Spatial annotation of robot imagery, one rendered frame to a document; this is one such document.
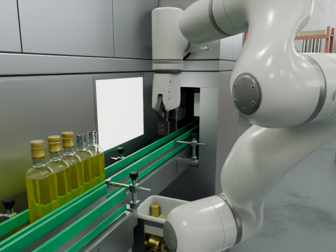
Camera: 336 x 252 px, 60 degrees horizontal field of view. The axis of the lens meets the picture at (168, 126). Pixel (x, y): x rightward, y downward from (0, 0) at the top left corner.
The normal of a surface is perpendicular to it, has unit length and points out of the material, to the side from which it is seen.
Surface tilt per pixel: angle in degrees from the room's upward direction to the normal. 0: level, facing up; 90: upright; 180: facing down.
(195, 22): 103
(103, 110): 90
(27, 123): 90
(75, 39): 90
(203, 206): 16
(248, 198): 125
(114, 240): 90
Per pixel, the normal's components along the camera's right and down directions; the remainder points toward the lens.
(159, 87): -0.38, 0.13
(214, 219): 0.33, -0.51
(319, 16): 0.08, 0.20
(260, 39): -0.66, -0.62
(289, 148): -0.18, 0.04
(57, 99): 0.92, 0.08
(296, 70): 0.33, -0.19
